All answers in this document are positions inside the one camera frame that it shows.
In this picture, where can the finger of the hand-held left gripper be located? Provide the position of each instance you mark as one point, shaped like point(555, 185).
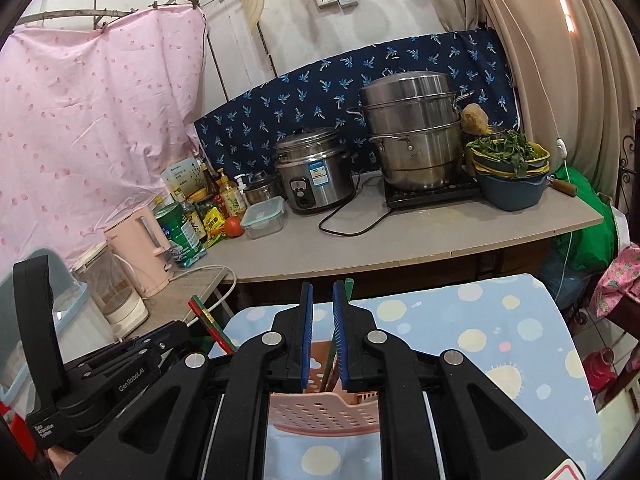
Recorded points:
point(172, 352)
point(160, 332)

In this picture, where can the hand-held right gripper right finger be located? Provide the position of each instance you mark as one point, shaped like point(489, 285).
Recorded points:
point(340, 335)

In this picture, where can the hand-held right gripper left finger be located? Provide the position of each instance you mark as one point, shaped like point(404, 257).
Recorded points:
point(307, 335)

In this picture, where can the green straight chopstick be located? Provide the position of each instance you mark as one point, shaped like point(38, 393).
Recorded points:
point(327, 375)

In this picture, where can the red twisted chopstick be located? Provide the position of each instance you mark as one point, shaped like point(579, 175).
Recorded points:
point(220, 341)

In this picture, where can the pink perforated utensil basket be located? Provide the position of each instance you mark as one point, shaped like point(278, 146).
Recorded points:
point(320, 412)

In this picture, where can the glass kettle with white base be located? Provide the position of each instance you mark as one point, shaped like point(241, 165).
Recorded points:
point(112, 295)

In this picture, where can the light blue plastic tub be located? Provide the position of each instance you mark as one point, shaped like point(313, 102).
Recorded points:
point(75, 320)

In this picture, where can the pink electric kettle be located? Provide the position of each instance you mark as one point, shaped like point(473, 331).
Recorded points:
point(137, 250)

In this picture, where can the yellow snack packet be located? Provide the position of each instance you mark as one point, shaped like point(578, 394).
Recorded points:
point(214, 222)

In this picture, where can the clear plastic food container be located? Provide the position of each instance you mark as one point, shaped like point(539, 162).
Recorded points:
point(262, 217)

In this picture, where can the red tomato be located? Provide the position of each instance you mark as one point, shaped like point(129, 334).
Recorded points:
point(233, 226)

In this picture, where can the blue polka dot tablecloth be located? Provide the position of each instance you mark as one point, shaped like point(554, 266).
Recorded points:
point(475, 320)

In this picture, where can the small steel pot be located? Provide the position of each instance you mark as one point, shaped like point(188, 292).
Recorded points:
point(260, 192)

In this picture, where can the yellow oil bottle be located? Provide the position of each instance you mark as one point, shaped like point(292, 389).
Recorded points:
point(232, 197)

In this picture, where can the white carton box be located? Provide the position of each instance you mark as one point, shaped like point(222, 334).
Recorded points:
point(182, 177)

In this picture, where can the white pump bottle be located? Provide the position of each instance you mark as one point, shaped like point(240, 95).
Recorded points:
point(242, 190)

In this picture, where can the dark sauce bottle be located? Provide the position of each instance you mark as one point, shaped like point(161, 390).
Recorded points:
point(210, 180)

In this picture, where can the black induction cooktop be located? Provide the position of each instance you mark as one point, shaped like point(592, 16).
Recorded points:
point(430, 198)

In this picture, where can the steel rice cooker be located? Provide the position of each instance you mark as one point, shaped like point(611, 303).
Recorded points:
point(315, 170)

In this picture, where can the pink dotted cloth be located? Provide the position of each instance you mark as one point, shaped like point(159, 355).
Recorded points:
point(90, 135)

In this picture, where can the steel steamer pot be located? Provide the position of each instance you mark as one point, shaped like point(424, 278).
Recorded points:
point(415, 130)

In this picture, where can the leafy green vegetables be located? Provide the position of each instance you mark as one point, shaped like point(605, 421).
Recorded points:
point(500, 145)

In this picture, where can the navy printed cloth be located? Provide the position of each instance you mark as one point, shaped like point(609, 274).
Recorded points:
point(325, 80)

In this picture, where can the tan lumpy object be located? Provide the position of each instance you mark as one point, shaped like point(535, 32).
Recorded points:
point(475, 117)

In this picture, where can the magenta plastic object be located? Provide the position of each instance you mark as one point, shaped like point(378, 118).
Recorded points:
point(600, 370)

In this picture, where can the yellow rimmed basin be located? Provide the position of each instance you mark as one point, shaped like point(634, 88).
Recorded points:
point(540, 157)

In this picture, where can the green plastic bag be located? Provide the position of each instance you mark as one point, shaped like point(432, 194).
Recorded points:
point(590, 240)

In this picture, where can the pink floral cloth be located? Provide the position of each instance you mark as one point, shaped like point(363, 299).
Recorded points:
point(620, 280)

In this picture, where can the beige curtain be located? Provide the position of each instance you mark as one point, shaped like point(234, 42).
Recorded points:
point(575, 85)

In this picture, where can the curved metal rail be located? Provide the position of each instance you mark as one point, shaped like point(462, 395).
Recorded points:
point(100, 11)

